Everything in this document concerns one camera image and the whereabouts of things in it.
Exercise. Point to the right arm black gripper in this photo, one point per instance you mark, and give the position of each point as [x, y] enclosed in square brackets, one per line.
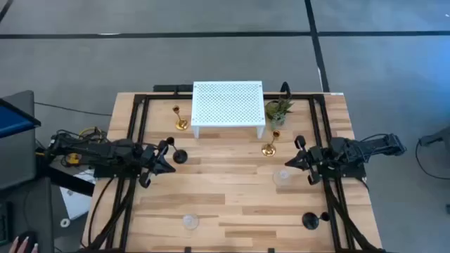
[313, 158]

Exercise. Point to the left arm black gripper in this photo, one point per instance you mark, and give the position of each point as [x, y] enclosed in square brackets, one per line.
[149, 158]

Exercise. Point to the tall black candlestick holder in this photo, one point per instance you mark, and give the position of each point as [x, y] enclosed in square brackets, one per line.
[180, 156]

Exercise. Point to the clear glass candlestick holder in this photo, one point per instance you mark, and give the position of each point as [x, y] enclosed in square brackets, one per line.
[282, 177]
[190, 222]

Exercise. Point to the tall gold candlestick holder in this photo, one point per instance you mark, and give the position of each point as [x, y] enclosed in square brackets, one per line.
[268, 150]

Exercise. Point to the short gold candlestick holder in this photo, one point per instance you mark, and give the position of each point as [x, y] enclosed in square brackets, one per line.
[181, 124]

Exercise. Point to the short black candlestick holder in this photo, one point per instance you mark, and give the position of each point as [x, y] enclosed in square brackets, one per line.
[310, 221]

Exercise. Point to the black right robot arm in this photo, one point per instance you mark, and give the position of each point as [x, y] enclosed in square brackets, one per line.
[365, 147]

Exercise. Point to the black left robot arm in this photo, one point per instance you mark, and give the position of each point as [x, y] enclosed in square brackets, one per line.
[98, 151]

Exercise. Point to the small potted green plant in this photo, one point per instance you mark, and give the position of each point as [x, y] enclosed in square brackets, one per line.
[277, 110]

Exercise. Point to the black power strip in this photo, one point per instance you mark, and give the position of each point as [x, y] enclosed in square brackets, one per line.
[172, 88]

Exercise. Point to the white perforated metal shelf riser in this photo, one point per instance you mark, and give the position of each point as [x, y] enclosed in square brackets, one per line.
[228, 103]

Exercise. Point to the white paper sheet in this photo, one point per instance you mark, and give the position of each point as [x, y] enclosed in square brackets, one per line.
[75, 204]

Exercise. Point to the white tape roll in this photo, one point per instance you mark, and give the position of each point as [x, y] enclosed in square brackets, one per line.
[65, 222]

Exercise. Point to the black side desk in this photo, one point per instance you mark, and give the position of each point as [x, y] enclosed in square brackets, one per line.
[38, 211]

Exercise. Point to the black computer mouse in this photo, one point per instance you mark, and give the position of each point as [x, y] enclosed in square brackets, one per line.
[28, 236]

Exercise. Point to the grey laptop with blue screen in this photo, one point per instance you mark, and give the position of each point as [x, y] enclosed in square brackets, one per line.
[15, 123]

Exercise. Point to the person's hand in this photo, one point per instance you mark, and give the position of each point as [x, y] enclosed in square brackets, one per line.
[19, 247]

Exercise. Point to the black aluminium table frame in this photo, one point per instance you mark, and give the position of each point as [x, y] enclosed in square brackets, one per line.
[165, 95]

